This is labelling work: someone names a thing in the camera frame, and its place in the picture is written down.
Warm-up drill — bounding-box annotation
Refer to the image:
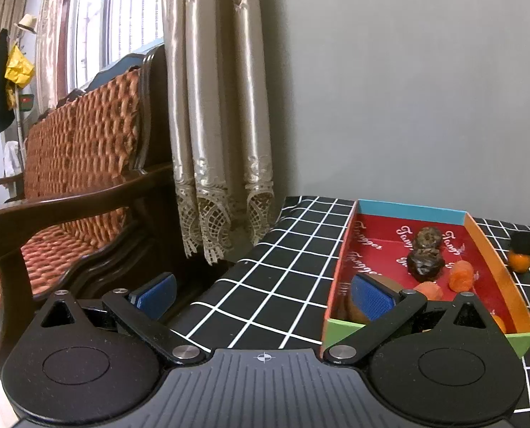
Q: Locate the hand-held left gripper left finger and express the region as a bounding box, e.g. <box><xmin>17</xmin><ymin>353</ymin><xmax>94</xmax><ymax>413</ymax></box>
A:
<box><xmin>39</xmin><ymin>272</ymin><xmax>212</xmax><ymax>366</ymax></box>

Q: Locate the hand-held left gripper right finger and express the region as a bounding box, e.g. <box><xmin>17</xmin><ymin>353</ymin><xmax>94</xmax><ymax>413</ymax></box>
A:
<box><xmin>320</xmin><ymin>274</ymin><xmax>493</xmax><ymax>366</ymax></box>

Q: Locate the orange tangerine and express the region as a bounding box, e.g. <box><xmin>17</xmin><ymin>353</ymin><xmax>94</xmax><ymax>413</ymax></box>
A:
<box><xmin>508</xmin><ymin>251</ymin><xmax>530</xmax><ymax>274</ymax></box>

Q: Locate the colourful cardboard box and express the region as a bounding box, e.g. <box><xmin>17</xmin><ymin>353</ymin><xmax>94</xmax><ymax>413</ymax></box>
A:
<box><xmin>320</xmin><ymin>198</ymin><xmax>530</xmax><ymax>362</ymax></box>

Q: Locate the small carrot piece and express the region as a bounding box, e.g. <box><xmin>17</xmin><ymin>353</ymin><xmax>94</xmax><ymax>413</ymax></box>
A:
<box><xmin>413</xmin><ymin>282</ymin><xmax>444</xmax><ymax>302</ymax></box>

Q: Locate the dark brown dried fruit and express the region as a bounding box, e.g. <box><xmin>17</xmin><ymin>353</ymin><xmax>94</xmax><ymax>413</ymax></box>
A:
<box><xmin>406</xmin><ymin>249</ymin><xmax>445</xmax><ymax>283</ymax></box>
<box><xmin>414</xmin><ymin>227</ymin><xmax>444</xmax><ymax>251</ymax></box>

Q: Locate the large carrot piece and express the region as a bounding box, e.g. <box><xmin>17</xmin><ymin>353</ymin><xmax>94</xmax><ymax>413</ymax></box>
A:
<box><xmin>449</xmin><ymin>261</ymin><xmax>475</xmax><ymax>292</ymax></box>

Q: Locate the brown kiwi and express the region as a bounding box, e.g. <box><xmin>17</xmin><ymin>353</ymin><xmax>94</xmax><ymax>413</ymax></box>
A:
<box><xmin>335</xmin><ymin>276</ymin><xmax>373</xmax><ymax>325</ymax></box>

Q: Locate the black grid tablecloth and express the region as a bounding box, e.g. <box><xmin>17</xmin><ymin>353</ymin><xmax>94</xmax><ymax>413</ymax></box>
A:
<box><xmin>169</xmin><ymin>195</ymin><xmax>530</xmax><ymax>428</ymax></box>

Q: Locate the wooden sofa with orange cushions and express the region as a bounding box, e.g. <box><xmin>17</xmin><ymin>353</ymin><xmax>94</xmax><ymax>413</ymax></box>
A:
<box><xmin>0</xmin><ymin>45</ymin><xmax>191</xmax><ymax>366</ymax></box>

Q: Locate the beige satin curtain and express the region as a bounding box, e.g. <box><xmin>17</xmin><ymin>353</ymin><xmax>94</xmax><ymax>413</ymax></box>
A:
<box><xmin>160</xmin><ymin>0</ymin><xmax>277</xmax><ymax>267</ymax></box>

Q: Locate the coat rack pole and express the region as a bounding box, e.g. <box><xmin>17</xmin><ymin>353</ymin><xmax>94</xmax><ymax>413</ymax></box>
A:
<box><xmin>16</xmin><ymin>93</ymin><xmax>35</xmax><ymax>177</ymax></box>

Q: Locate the yellow bag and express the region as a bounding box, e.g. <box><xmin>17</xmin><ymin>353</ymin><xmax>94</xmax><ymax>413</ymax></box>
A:
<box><xmin>4</xmin><ymin>43</ymin><xmax>36</xmax><ymax>110</ymax></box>

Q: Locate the sheer gold curtain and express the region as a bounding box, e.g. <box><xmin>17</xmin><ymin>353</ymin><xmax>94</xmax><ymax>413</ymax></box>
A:
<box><xmin>34</xmin><ymin>0</ymin><xmax>84</xmax><ymax>113</ymax></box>

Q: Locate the window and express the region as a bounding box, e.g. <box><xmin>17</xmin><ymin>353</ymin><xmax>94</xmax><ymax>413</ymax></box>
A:
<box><xmin>57</xmin><ymin>0</ymin><xmax>166</xmax><ymax>95</ymax></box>

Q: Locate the straw hat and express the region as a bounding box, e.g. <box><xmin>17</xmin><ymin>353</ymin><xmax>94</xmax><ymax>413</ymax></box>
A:
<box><xmin>14</xmin><ymin>13</ymin><xmax>38</xmax><ymax>35</ymax></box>

